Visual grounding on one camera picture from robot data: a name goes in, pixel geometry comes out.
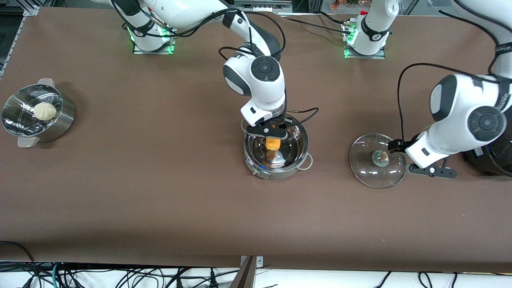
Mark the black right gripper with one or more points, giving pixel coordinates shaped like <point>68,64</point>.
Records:
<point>278,121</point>

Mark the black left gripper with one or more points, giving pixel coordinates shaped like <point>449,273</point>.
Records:
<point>395,145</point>

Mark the yellow corn cob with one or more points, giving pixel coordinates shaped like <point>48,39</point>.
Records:
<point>273,143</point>

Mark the round glass pot lid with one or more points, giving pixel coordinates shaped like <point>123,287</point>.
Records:
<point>372,176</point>

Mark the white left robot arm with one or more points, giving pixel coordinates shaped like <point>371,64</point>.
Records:
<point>460,136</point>

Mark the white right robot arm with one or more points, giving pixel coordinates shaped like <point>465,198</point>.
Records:
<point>272,94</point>

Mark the steel steamer pot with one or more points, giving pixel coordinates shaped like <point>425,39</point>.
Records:
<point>60,124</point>

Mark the black rice cooker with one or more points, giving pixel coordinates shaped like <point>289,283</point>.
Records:
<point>496,160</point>

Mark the brown table cover sheet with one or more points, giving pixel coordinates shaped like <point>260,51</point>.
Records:
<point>200,208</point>

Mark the grey metal box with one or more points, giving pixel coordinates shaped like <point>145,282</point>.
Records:
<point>260,6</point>

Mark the dark metal pole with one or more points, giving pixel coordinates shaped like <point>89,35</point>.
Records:
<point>244,280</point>

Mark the white steamed bun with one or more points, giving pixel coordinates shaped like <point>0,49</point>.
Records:
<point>44,111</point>

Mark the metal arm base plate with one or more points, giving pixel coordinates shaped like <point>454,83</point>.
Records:
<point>364,57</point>
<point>154,52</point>

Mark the small metal bracket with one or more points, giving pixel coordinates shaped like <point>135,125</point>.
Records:
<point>260,262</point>

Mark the aluminium frame profile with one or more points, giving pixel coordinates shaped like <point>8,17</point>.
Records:
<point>32,11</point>

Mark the grey table edge rail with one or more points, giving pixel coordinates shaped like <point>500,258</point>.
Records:
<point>11,44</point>

